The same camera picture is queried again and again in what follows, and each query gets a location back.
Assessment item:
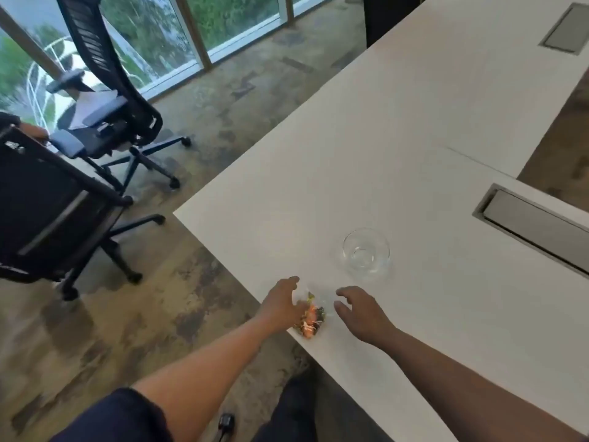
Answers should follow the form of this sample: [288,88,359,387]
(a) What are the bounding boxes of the clear glass bowl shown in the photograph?
[341,228,392,279]

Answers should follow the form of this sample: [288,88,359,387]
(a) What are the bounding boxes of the person's left hand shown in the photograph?
[255,276,310,335]

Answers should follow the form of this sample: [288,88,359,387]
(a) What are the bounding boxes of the dark trousers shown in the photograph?
[250,363,392,442]

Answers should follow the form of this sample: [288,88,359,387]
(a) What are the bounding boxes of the long grey cable hatch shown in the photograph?
[472,182,589,279]

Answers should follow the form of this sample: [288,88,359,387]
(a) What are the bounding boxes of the clear plastic candy bag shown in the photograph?
[294,289,339,340]

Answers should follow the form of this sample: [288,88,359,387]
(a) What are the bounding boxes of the pile of gold orange candy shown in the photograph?
[298,302,326,339]

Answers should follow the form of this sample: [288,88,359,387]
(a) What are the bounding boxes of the white table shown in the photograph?
[317,0,589,178]
[172,94,589,442]

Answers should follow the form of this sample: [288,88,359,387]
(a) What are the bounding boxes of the black high-back chair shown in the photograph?
[362,0,433,49]

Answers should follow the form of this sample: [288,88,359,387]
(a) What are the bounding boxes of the large glass window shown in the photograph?
[0,0,337,130]

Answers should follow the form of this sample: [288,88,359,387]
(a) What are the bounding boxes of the navy left sleeve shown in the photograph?
[50,387,174,442]

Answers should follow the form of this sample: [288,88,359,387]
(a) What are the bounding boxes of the black mesh office chair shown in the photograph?
[45,0,192,194]

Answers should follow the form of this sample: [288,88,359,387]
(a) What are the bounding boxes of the small grey cable hatch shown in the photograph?
[538,2,589,56]

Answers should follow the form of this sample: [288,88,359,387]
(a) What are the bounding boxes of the person's right forearm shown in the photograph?
[382,328,589,442]

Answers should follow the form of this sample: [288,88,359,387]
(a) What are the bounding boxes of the person's left forearm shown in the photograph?
[132,312,288,442]

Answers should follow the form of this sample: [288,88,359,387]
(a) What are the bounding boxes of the person's right hand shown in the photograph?
[333,285,399,348]

